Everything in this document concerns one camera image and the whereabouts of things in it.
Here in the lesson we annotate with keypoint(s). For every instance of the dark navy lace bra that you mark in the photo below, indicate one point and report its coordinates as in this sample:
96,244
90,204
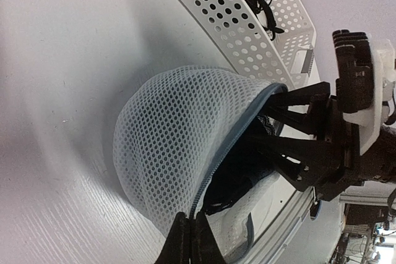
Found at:
242,168

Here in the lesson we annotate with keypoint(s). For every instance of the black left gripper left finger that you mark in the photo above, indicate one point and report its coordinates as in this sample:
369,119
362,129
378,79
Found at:
176,248

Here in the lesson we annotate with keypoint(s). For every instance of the aluminium table front rail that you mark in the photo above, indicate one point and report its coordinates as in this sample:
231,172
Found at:
276,219

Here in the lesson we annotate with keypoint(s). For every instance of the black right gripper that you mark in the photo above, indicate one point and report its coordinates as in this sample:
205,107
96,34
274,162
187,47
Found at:
312,111

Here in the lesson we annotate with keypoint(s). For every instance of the white mesh laundry bag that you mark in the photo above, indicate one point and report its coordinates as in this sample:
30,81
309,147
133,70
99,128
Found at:
172,135

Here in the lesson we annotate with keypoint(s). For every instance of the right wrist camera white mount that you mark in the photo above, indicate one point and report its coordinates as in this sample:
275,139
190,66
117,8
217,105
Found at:
366,84

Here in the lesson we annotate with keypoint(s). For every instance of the white plastic basket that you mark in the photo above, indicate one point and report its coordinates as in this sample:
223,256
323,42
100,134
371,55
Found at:
247,44

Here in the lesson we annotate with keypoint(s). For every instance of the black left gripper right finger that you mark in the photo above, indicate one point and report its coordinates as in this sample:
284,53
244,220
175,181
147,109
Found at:
204,248

